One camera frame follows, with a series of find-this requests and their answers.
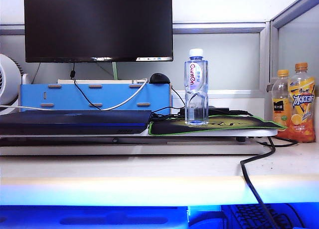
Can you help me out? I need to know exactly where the clear mineral water bottle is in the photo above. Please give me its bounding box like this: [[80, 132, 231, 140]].
[[184, 48, 209, 126]]

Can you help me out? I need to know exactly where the black closed laptop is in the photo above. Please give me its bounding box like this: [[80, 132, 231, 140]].
[[0, 110, 153, 136]]

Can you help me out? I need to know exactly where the small orange juice bottle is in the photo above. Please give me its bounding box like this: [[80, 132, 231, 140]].
[[271, 69, 291, 133]]

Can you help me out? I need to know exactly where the large iced tea bottle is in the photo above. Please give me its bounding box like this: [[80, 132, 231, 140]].
[[283, 62, 317, 143]]

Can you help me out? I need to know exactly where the black computer mouse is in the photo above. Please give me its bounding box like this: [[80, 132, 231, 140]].
[[149, 73, 171, 85]]

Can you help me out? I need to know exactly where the blue wooden desk organizer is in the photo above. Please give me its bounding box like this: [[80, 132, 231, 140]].
[[19, 83, 172, 115]]

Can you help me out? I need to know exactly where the white desk riser platform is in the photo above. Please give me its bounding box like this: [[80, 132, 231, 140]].
[[0, 127, 278, 156]]

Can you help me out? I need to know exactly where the black power adapter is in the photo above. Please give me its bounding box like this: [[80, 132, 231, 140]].
[[179, 106, 230, 116]]

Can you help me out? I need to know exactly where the black green-edged mouse pad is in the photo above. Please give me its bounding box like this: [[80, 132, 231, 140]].
[[148, 114, 288, 136]]

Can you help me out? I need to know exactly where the black computer monitor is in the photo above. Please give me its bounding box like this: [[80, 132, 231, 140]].
[[23, 0, 174, 63]]

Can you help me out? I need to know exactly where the black keyboard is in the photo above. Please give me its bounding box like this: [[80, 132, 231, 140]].
[[221, 203, 306, 229]]

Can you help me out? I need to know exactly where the white desk fan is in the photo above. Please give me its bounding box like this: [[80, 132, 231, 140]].
[[0, 53, 23, 115]]

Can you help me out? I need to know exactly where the thin black mouse cable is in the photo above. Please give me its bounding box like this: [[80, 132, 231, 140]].
[[151, 85, 186, 115]]

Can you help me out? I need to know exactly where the white cable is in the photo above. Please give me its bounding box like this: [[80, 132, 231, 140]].
[[0, 78, 148, 112]]

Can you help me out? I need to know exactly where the thin black monitor cable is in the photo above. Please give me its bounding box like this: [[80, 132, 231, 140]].
[[70, 62, 102, 110]]

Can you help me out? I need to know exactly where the thick black power cable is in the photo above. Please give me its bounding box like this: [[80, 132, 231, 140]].
[[240, 136, 283, 229]]

